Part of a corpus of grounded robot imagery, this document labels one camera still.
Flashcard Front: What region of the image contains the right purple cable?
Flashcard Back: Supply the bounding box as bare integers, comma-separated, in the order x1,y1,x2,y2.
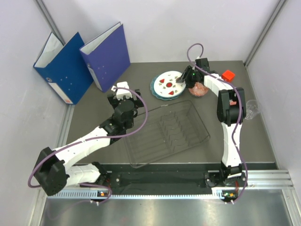
187,43,248,204

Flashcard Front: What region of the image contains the purple cable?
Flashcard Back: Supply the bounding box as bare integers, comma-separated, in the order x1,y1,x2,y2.
28,87,149,188
187,43,248,204

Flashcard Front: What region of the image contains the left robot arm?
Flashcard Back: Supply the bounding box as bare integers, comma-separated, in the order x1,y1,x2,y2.
28,87,147,196

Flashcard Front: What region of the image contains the black wire dish rack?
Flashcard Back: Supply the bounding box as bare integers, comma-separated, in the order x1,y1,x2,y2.
123,100,210,169

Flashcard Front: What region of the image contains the pink plastic cup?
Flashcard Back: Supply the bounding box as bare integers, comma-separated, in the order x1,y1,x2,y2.
230,100,237,106

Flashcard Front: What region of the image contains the red patterned bowl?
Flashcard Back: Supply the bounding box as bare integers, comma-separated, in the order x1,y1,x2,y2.
188,82,209,97

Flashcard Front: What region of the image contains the teal plate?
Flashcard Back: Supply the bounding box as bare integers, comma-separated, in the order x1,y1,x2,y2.
150,75,184,101

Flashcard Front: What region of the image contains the blue ring binder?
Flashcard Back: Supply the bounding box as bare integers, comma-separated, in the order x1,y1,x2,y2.
33,33,93,105

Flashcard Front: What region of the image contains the clear drinking glass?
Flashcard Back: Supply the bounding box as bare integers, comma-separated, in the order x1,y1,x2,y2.
245,100,261,120

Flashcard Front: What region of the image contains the red cube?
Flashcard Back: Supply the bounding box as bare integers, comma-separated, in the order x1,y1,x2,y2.
222,70,236,82

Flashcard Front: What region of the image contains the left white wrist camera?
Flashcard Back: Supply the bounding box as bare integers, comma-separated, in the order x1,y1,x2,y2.
111,81,133,100

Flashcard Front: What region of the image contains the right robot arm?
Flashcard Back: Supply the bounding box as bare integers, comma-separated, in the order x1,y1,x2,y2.
176,57,246,186

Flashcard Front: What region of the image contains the purple ring binder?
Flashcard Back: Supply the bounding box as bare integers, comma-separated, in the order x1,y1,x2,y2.
79,22,131,93

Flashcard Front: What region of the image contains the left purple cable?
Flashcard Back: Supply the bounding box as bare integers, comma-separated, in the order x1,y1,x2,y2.
28,87,149,188

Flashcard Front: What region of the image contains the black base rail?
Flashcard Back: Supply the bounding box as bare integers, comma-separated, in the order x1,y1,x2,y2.
79,162,278,189

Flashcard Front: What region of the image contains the grey cable duct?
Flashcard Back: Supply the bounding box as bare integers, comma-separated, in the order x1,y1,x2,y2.
49,189,235,200

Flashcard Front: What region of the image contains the white plate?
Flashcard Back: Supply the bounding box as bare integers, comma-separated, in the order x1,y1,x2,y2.
154,71,186,97

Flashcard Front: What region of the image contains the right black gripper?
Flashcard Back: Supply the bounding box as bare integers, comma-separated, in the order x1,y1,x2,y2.
176,66,199,89

